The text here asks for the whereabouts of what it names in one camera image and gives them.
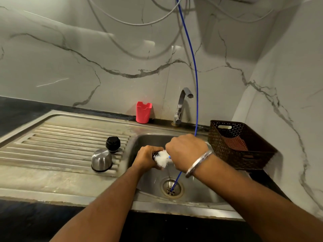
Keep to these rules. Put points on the person's right hand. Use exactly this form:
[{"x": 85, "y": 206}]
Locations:
[{"x": 186, "y": 151}]

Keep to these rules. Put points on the person's left hand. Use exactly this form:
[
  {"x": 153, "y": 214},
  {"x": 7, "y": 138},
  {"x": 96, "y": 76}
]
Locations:
[{"x": 142, "y": 158}]

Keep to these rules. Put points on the person's right fingers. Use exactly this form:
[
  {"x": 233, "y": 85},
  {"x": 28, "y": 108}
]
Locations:
[{"x": 170, "y": 153}]

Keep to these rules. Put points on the person's left fingers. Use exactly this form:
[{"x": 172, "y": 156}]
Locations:
[{"x": 151, "y": 149}]

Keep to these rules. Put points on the steel flask bottle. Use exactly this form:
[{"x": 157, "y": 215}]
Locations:
[{"x": 154, "y": 156}]

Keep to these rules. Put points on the white bottle brush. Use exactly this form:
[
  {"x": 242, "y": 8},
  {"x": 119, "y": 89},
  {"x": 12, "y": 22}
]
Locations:
[{"x": 162, "y": 158}]

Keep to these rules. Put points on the person's left forearm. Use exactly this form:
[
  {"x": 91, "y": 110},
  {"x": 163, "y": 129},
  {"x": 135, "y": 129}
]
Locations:
[{"x": 106, "y": 206}]

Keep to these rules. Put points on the person's right forearm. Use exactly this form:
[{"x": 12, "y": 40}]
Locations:
[{"x": 252, "y": 201}]

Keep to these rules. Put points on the silver metal bangle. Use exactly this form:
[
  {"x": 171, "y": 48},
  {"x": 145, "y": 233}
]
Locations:
[{"x": 199, "y": 161}]

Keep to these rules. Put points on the round sink drain strainer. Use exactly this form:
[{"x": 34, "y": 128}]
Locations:
[{"x": 166, "y": 190}]

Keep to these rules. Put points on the red plastic holder cup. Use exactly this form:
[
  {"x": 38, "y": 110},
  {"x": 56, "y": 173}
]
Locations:
[{"x": 143, "y": 113}]

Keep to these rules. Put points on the black flask stopper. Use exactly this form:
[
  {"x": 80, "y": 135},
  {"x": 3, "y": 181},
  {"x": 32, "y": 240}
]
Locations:
[{"x": 113, "y": 144}]

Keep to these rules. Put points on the chrome sink faucet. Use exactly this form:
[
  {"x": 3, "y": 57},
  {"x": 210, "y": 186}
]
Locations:
[{"x": 179, "y": 105}]

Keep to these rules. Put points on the steel flask cup lid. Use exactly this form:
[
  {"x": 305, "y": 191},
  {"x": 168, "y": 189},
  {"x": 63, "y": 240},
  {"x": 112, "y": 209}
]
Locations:
[{"x": 101, "y": 160}]

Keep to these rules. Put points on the brown woven plastic basket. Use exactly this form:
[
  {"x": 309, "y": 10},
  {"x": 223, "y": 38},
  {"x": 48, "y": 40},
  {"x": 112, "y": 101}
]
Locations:
[{"x": 227, "y": 151}]

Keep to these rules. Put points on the orange-brown scrub cloth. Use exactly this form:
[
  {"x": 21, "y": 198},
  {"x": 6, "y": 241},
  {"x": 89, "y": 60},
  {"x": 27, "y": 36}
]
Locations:
[{"x": 236, "y": 143}]

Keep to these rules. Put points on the stainless steel sink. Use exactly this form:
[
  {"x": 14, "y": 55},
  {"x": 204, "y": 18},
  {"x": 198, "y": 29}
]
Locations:
[{"x": 55, "y": 148}]

